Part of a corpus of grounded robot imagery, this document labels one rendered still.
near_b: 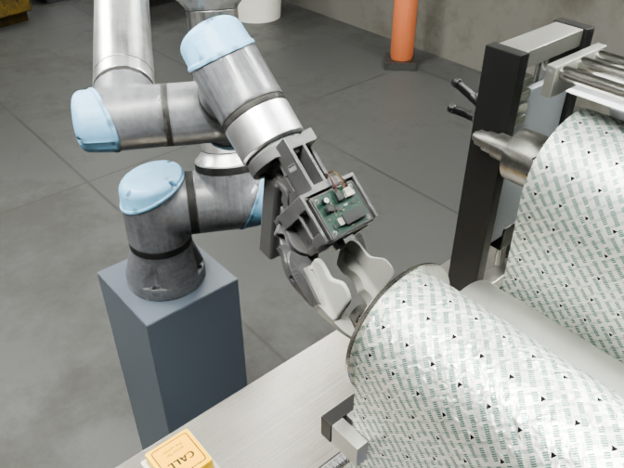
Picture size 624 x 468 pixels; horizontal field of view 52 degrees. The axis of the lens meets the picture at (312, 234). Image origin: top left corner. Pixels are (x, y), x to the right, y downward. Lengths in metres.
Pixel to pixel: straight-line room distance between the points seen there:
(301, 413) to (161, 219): 0.41
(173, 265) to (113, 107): 0.49
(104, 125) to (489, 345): 0.48
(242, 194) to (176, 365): 0.37
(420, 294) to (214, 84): 0.30
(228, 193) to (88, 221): 2.05
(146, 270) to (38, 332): 1.44
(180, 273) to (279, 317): 1.30
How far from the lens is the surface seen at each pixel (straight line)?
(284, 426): 1.01
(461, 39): 4.75
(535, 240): 0.73
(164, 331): 1.22
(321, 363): 1.09
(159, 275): 1.21
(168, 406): 1.36
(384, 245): 2.84
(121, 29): 0.89
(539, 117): 0.90
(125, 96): 0.78
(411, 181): 3.30
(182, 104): 0.77
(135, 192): 1.13
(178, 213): 1.14
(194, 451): 0.97
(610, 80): 0.71
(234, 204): 1.14
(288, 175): 0.65
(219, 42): 0.69
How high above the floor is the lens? 1.71
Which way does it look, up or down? 36 degrees down
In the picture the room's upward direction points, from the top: straight up
